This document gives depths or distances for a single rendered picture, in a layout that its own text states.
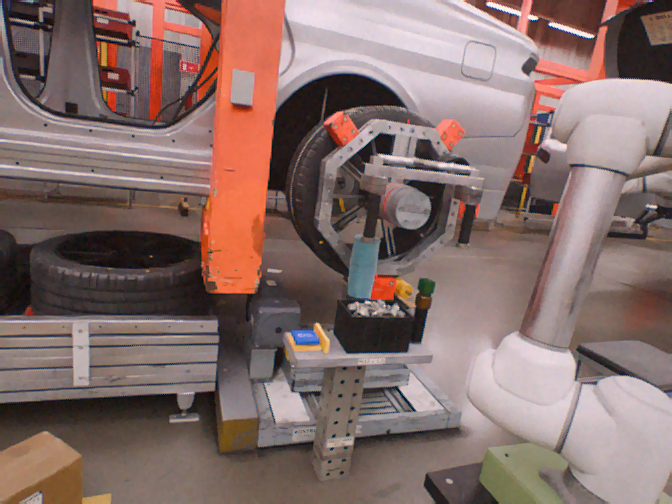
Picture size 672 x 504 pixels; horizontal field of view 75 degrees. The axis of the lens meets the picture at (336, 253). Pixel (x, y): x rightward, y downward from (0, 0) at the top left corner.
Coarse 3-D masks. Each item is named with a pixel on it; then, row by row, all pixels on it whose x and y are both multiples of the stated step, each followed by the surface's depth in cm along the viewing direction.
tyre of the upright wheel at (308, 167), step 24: (360, 120) 153; (408, 120) 159; (312, 144) 155; (336, 144) 153; (312, 168) 153; (288, 192) 169; (312, 192) 155; (312, 216) 157; (312, 240) 160; (336, 264) 166
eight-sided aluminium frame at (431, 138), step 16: (368, 128) 146; (384, 128) 148; (400, 128) 152; (416, 128) 152; (432, 128) 154; (352, 144) 146; (432, 144) 155; (336, 160) 146; (320, 176) 151; (320, 192) 152; (448, 192) 167; (320, 208) 149; (448, 208) 165; (320, 224) 150; (448, 224) 166; (336, 240) 154; (432, 240) 168; (448, 240) 168; (416, 256) 166; (384, 272) 163; (400, 272) 166
